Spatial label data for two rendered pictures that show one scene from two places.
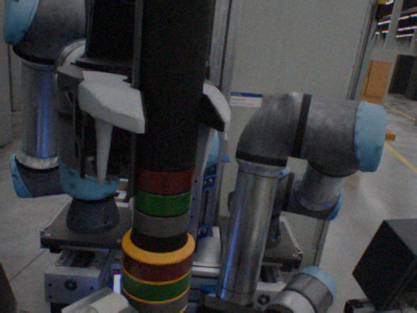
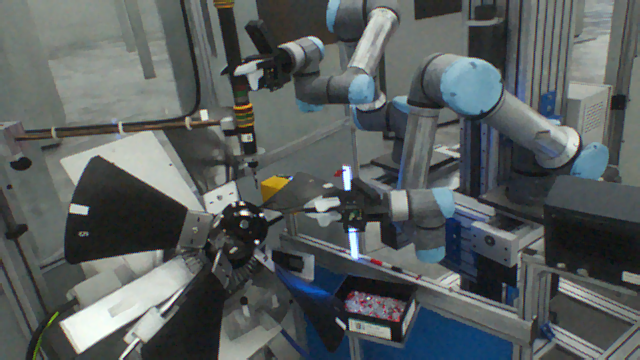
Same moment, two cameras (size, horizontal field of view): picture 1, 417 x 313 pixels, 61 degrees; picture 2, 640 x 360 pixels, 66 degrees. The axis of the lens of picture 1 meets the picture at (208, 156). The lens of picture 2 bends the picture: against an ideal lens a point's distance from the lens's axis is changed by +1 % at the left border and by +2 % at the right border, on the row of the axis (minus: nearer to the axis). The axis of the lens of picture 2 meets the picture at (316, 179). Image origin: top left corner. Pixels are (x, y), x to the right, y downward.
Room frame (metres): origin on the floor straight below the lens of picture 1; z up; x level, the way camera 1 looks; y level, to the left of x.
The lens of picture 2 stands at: (-0.21, -0.99, 1.73)
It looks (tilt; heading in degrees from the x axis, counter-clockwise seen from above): 23 degrees down; 61
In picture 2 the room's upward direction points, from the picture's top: 7 degrees counter-clockwise
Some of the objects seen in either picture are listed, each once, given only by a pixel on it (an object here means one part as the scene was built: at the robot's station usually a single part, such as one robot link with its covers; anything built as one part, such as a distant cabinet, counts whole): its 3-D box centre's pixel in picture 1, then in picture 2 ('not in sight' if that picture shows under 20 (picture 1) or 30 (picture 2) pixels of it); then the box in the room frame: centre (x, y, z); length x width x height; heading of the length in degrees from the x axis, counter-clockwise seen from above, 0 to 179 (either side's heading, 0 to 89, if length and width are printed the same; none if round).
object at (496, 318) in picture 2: not in sight; (384, 277); (0.56, 0.03, 0.82); 0.90 x 0.04 x 0.08; 107
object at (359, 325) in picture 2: not in sight; (372, 306); (0.43, -0.08, 0.85); 0.22 x 0.17 x 0.07; 122
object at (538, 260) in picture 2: (390, 305); (576, 270); (0.72, -0.47, 1.04); 0.24 x 0.03 x 0.03; 107
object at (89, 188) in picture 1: (103, 151); (313, 90); (0.45, 0.14, 1.43); 0.11 x 0.08 x 0.11; 123
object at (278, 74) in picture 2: (116, 105); (269, 69); (0.30, 0.08, 1.53); 0.12 x 0.08 x 0.09; 27
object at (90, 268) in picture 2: not in sight; (110, 273); (-0.17, 0.52, 0.92); 0.17 x 0.16 x 0.11; 107
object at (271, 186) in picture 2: not in sight; (287, 195); (0.44, 0.41, 1.02); 0.16 x 0.10 x 0.11; 107
